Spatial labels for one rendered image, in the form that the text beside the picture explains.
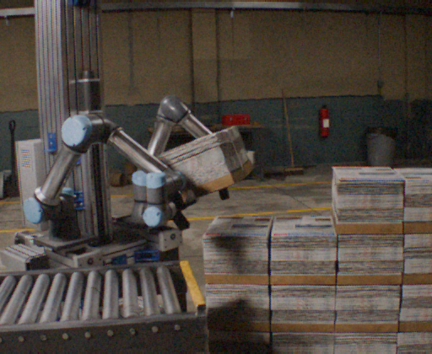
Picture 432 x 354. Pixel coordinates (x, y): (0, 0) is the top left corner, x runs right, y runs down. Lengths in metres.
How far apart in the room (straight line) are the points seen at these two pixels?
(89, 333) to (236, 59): 7.74
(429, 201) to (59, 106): 1.74
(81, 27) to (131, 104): 6.16
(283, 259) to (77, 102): 1.23
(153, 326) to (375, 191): 1.13
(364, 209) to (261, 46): 7.06
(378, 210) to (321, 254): 0.31
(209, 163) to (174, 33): 6.77
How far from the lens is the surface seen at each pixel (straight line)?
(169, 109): 2.64
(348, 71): 9.63
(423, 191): 2.27
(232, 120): 8.33
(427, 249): 2.33
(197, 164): 2.19
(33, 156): 2.75
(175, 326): 1.55
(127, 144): 2.10
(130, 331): 1.55
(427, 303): 2.42
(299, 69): 9.28
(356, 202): 2.23
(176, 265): 2.01
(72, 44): 2.59
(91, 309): 1.66
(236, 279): 2.33
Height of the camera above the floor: 1.44
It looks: 9 degrees down
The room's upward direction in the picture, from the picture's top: 2 degrees counter-clockwise
